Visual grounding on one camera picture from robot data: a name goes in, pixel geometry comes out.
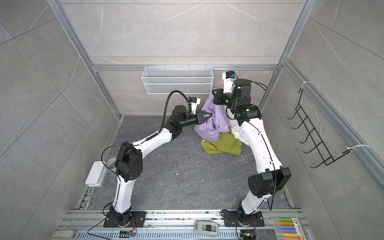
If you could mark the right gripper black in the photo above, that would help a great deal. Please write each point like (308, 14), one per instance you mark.
(218, 96)

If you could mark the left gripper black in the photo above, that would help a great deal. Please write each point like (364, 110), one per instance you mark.
(200, 117)

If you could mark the purple cloth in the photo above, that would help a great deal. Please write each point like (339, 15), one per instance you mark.
(216, 124)

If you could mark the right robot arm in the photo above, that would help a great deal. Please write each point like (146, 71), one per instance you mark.
(271, 176)

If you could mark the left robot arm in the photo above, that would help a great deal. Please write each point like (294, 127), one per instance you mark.
(129, 161)

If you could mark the green cloth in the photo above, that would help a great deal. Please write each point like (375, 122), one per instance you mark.
(227, 143)

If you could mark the white cloth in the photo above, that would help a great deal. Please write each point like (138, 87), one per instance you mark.
(240, 135)

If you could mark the grey handheld controller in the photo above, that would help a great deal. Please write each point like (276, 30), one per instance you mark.
(207, 228)

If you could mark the white power box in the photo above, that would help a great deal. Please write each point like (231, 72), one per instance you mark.
(96, 175)

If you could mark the pack of coloured markers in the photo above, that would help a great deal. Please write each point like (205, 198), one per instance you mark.
(289, 229)

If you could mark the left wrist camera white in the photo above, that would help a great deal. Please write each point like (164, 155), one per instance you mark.
(193, 103)

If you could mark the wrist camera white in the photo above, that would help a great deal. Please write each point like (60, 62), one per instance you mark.
(228, 78)
(193, 103)

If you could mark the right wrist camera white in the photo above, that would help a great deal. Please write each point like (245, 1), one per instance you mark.
(228, 78)

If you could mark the white wire mesh basket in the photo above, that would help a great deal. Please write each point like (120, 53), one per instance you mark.
(189, 80)

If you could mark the black wire hook rack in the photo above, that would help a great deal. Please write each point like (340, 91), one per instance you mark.
(313, 136)

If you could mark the white device on rail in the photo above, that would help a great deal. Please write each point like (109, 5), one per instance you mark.
(64, 235)

